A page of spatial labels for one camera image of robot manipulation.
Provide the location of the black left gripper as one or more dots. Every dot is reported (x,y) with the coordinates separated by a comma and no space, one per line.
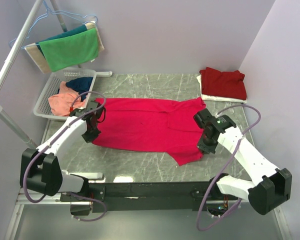
(89,138)

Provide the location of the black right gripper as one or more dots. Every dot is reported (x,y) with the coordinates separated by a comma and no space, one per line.
(203,147)

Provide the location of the pink red t-shirt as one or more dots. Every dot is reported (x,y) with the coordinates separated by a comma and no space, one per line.
(152,125)

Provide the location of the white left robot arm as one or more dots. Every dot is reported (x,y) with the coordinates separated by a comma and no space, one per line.
(40,169)

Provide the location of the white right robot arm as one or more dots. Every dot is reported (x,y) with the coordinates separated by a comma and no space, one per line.
(268,187)

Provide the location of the navy t-shirt in basket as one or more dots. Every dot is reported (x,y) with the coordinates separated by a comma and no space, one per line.
(80,85)

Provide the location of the salmon t-shirt in basket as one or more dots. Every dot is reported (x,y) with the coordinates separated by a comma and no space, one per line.
(61,103)

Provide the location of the dark red folded t-shirt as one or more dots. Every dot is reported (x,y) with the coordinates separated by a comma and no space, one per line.
(226,84)

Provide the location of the green hanging towel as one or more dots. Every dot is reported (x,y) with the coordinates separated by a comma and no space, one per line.
(86,52)

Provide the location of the teal hanging towel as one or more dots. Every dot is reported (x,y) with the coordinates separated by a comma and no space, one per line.
(60,35)

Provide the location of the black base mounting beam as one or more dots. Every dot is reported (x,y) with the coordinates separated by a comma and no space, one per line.
(144,196)

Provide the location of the beige hanging towel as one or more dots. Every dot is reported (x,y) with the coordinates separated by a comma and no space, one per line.
(40,60)

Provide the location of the white clothes rack pole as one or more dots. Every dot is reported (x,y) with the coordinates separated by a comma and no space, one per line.
(24,81)

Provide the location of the aluminium rail frame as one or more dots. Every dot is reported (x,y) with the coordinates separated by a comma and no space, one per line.
(51,220)

